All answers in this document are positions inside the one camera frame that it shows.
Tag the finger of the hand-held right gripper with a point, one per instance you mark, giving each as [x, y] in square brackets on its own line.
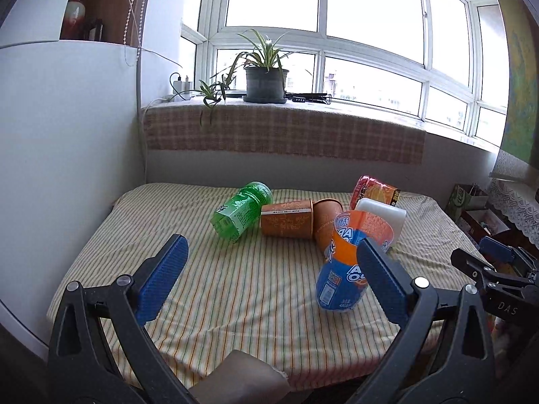
[497, 250]
[471, 263]

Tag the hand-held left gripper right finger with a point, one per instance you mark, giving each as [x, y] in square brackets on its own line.
[381, 280]

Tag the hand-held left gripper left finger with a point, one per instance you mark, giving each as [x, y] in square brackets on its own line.
[164, 277]

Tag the orange and blue plastic cup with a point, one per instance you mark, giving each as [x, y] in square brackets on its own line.
[341, 269]

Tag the white plastic cup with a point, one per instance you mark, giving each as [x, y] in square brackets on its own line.
[387, 216]

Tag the brown patterned paper cup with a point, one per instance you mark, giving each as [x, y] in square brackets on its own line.
[324, 223]
[286, 219]

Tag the red and orange plastic cup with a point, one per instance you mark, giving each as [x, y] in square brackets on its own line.
[370, 189]

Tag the green plastic cup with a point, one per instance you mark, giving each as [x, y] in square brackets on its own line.
[240, 212]

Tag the white lace cloth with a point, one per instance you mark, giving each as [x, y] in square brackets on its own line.
[518, 202]

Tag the green cardboard box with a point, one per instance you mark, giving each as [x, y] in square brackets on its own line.
[459, 200]

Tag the striped table cloth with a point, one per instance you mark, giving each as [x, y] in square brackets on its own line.
[252, 294]

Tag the brown cardboard piece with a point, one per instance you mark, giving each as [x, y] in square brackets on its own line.
[240, 376]

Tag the white cabinet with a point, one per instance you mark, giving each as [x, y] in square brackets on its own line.
[63, 155]

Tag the plaid windowsill cloth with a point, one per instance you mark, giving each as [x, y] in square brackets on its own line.
[294, 134]

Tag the white charger plug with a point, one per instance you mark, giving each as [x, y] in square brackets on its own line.
[183, 84]

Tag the black flat device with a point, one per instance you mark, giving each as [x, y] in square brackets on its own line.
[309, 96]

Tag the dark plant saucer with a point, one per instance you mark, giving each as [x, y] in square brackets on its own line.
[252, 100]

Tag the potted spider plant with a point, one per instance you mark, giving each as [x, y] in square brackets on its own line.
[265, 80]

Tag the ceramic vase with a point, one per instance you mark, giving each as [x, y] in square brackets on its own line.
[75, 14]

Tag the wooden shelf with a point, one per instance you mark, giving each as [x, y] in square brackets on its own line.
[116, 4]

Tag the wall map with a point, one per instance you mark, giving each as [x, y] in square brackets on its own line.
[522, 92]

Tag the white window frame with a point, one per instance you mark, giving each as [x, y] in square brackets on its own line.
[324, 42]

